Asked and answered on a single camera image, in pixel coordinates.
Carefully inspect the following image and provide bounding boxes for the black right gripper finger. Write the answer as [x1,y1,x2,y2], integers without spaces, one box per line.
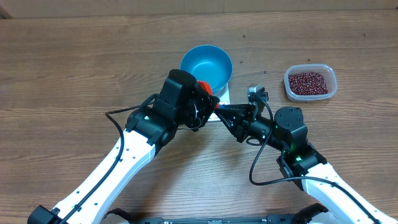
[215,110,248,137]
[219,104,256,114]

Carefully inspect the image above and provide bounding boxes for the red measuring scoop blue handle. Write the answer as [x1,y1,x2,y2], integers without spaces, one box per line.
[197,81,220,109]

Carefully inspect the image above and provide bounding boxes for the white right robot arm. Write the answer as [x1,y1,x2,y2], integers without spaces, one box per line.
[215,104,397,223]

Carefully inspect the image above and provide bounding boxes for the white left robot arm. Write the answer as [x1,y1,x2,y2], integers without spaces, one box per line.
[27,69,220,224]

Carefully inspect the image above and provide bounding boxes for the white digital kitchen scale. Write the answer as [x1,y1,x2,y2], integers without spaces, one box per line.
[208,83,231,122]

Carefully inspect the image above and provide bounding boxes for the blue metal bowl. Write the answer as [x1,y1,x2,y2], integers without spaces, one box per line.
[180,45,233,93]

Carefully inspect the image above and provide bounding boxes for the red adzuki beans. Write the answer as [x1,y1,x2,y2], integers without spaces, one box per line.
[288,72,328,95]

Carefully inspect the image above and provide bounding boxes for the clear plastic food container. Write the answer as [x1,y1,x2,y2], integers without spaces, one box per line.
[284,63,338,101]

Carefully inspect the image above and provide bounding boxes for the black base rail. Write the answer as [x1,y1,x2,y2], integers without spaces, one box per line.
[100,203,328,224]

